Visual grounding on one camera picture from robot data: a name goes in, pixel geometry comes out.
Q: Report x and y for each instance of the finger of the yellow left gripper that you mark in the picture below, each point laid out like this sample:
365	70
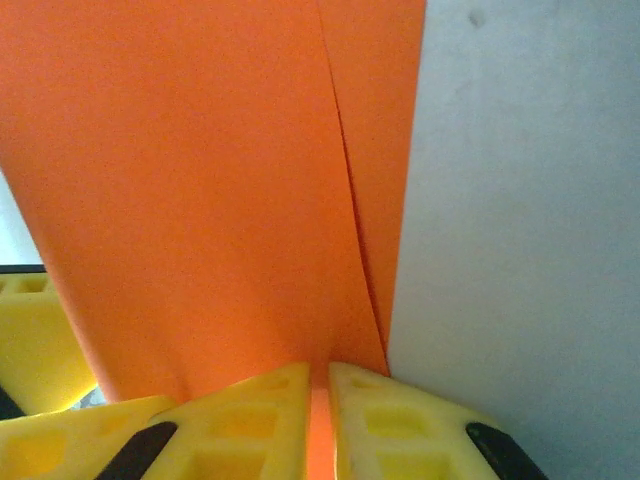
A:
60	445
35	340

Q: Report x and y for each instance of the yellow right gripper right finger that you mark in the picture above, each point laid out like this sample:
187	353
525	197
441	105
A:
400	435

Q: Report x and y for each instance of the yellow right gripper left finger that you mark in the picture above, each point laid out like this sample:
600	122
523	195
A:
250	430

